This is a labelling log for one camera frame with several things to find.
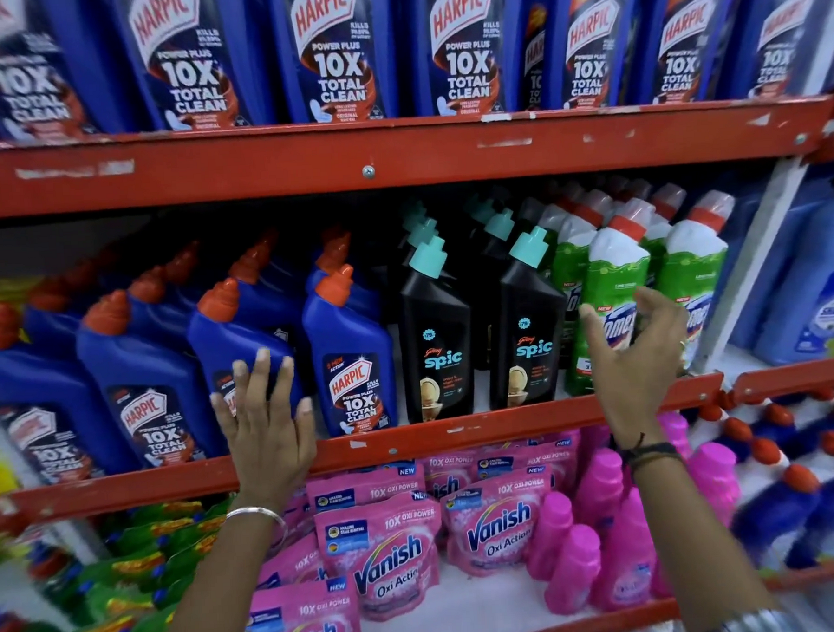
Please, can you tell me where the person's right hand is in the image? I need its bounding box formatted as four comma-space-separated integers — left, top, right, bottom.
578, 284, 697, 454

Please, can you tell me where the person's left hand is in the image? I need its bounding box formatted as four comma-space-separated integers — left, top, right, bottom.
208, 345, 322, 519

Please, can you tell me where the person's right forearm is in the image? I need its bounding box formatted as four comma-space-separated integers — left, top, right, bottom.
623, 443, 779, 630

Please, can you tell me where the person's left forearm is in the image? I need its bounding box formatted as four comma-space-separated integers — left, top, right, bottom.
140, 504, 295, 632

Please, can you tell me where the group of green white bottles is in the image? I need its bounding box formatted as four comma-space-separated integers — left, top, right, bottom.
532, 170, 746, 398

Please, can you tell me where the group of orange-capped blue bottles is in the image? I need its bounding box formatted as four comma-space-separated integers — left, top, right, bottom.
0, 223, 403, 489

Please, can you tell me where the long red shelf beam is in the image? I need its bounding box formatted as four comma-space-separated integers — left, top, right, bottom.
0, 371, 731, 537

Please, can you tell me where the silver bangle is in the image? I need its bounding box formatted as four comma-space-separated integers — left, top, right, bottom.
223, 504, 291, 555

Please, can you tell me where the black wrist thread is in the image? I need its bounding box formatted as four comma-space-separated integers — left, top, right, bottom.
608, 431, 687, 474

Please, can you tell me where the pile of pink pouches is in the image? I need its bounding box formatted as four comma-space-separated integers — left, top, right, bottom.
232, 429, 591, 632

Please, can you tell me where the group of teal-capped black bottles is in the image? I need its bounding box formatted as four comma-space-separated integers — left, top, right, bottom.
383, 189, 575, 426

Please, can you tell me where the light blue detergent bottle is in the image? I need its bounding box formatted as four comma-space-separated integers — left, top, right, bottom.
720, 179, 834, 352
745, 189, 834, 368

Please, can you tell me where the pile of green packets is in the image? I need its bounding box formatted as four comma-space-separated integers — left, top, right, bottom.
0, 496, 242, 632

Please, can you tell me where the short red shelf beam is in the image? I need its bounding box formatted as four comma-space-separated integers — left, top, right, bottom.
730, 355, 834, 406

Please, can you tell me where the scuffed red shelf beam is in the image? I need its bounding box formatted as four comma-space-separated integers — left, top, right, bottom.
0, 91, 834, 220

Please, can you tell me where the group of pink bottles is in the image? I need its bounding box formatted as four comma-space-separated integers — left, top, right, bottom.
520, 407, 747, 617

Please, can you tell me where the group of blue white bottles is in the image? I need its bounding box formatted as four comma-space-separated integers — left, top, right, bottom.
696, 381, 834, 577

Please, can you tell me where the striped sleeve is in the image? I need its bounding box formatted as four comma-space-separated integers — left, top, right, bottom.
697, 607, 808, 632

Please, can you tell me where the row of large blue bottles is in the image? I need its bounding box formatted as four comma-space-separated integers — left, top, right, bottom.
0, 0, 834, 143

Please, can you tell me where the white shelf upright post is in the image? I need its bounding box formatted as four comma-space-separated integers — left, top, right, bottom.
684, 156, 821, 375

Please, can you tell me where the grey shelf upright post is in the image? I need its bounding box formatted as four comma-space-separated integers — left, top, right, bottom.
0, 384, 113, 568

